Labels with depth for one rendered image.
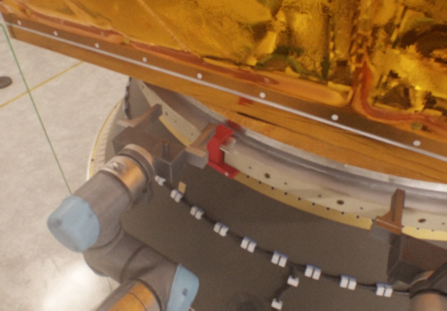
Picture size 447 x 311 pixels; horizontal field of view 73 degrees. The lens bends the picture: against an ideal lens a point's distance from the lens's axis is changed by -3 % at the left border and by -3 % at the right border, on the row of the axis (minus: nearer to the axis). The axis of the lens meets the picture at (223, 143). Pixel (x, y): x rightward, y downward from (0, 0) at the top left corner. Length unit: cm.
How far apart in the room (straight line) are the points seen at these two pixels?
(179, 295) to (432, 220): 49
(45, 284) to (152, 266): 212
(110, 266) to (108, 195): 12
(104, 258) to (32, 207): 253
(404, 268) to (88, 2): 77
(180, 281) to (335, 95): 42
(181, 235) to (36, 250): 197
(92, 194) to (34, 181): 278
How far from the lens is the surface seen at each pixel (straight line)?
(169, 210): 93
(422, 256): 53
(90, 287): 250
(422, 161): 70
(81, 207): 49
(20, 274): 274
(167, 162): 54
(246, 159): 67
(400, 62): 55
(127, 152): 55
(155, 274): 51
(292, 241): 78
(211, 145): 70
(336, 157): 67
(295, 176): 66
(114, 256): 55
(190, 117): 78
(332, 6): 55
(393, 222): 55
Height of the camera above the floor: 218
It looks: 41 degrees down
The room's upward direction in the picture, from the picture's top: 4 degrees clockwise
